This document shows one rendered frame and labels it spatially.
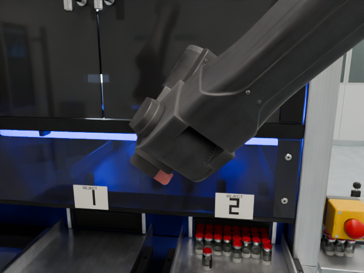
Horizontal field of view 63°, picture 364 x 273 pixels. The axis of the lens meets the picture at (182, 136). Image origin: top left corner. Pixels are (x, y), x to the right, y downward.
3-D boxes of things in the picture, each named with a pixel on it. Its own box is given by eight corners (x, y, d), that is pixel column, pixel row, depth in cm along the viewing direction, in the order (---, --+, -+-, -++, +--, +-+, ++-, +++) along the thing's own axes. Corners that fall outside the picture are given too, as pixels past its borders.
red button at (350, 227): (339, 231, 65) (342, 214, 64) (358, 232, 65) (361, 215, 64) (346, 240, 62) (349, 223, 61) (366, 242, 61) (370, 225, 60)
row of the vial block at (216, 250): (195, 248, 74) (195, 232, 73) (268, 254, 72) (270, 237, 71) (194, 253, 72) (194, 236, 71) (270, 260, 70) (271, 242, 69)
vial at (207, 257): (202, 264, 68) (202, 247, 67) (212, 265, 68) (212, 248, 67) (201, 271, 66) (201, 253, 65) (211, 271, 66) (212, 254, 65)
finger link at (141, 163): (140, 161, 53) (125, 161, 44) (161, 128, 54) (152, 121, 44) (171, 182, 53) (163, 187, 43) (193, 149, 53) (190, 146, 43)
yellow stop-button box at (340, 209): (322, 222, 72) (325, 194, 70) (353, 224, 71) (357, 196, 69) (332, 240, 65) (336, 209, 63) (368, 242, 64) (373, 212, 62)
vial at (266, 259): (260, 259, 70) (261, 242, 69) (270, 260, 70) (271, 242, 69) (261, 265, 68) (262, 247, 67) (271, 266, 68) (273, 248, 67)
